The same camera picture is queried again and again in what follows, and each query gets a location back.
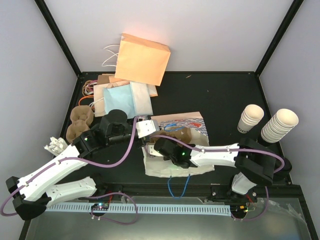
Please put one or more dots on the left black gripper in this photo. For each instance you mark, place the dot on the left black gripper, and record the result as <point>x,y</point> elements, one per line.
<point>143,142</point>

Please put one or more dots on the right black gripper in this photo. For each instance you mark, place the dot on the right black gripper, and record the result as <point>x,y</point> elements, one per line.
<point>174,141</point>

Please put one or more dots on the blue checkered paper bag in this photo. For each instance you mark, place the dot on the blue checkered paper bag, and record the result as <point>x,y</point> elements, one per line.
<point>158,167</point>

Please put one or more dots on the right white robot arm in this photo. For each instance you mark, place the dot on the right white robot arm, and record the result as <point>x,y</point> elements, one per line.
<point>256,164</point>

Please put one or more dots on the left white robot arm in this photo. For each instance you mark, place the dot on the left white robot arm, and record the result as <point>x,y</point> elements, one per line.
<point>31,195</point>

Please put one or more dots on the white paper bag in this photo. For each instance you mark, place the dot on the white paper bag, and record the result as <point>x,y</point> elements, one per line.
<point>141,98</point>

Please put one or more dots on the light blue paper bag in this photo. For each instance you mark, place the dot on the light blue paper bag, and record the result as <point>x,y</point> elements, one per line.
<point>119,98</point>

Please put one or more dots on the beige kraft paper bag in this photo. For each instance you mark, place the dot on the beige kraft paper bag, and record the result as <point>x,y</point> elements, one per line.
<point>98,96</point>

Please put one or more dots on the brown pulp cup carrier stack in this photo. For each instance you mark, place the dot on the brown pulp cup carrier stack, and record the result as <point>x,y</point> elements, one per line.
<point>81,118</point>

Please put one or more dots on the brown flat paper bag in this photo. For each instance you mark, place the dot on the brown flat paper bag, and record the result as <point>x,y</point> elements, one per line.
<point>104,79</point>

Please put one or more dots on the short stack paper cups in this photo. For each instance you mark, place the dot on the short stack paper cups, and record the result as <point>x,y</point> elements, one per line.
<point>250,117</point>

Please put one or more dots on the orange paper bag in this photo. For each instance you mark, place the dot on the orange paper bag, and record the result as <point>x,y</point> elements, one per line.
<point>141,60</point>

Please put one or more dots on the tall stack paper cups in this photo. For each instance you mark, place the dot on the tall stack paper cups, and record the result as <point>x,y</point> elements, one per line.
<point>281,123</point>

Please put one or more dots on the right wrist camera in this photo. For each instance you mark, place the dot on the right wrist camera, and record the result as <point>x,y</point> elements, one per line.
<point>151,150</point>

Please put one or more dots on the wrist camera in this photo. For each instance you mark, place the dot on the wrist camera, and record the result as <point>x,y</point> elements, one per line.
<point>151,150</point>
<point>146,127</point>

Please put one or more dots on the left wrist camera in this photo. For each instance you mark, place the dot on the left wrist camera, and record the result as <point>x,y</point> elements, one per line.
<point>146,127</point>

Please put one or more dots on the light blue cable duct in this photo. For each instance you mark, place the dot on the light blue cable duct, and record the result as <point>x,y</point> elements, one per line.
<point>130,208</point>

